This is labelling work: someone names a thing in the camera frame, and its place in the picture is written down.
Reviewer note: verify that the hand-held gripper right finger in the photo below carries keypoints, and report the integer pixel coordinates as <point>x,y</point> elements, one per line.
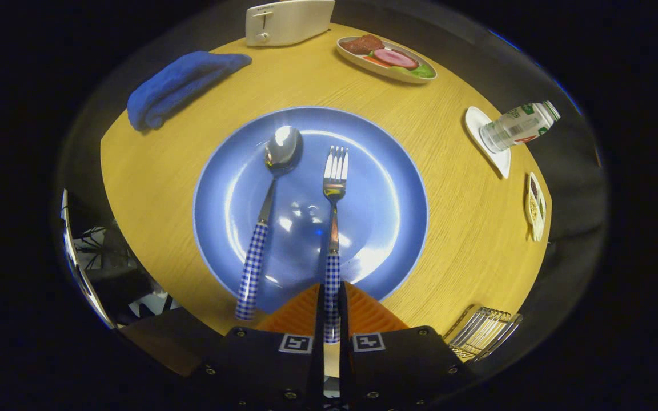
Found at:
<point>345,371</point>

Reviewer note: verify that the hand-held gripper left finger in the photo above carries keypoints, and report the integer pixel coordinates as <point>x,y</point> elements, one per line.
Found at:
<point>317,371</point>

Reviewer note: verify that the brown chair seat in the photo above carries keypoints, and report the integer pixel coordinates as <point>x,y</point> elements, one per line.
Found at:
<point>163,342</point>

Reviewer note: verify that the blue round plate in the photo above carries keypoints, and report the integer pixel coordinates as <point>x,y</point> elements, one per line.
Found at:
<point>374,211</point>

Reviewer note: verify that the white divided dish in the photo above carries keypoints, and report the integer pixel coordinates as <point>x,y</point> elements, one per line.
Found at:
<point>534,231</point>

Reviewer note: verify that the pile of yellow beans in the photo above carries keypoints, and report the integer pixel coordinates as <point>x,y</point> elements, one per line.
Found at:
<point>533,208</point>

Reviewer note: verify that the pile of green beans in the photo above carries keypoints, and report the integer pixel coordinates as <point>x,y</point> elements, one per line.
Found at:
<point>541,208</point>

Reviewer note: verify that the pile of dark brown beans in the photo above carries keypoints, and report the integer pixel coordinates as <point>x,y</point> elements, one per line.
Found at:
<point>533,186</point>

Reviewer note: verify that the white square coaster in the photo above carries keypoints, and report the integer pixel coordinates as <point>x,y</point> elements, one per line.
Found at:
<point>474,123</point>

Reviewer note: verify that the white drink bottle green label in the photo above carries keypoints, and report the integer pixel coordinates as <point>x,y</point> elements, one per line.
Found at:
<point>517,125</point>

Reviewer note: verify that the white oval food plate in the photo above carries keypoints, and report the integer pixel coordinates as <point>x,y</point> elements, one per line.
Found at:
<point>366,65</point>

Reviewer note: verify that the green lettuce leaf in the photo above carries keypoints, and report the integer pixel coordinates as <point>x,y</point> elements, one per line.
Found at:
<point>423,71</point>

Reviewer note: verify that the orange carrot slice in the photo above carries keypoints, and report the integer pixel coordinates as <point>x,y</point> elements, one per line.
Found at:
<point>374,60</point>

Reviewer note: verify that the pink ham slice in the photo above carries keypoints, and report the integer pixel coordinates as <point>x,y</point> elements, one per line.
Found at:
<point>394,58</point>

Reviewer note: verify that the blue folded cloth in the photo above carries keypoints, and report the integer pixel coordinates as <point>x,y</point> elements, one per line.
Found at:
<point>175,85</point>

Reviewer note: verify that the small brown meat piece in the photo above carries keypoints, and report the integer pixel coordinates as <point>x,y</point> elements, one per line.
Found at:
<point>412,55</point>

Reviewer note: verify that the large brown meat piece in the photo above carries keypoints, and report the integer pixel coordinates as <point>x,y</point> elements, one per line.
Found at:
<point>363,44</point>

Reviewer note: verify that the white toaster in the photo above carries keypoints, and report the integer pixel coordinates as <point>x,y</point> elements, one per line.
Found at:
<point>295,20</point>

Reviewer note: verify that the white metal rail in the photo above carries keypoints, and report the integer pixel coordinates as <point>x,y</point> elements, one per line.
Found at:
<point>80,268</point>

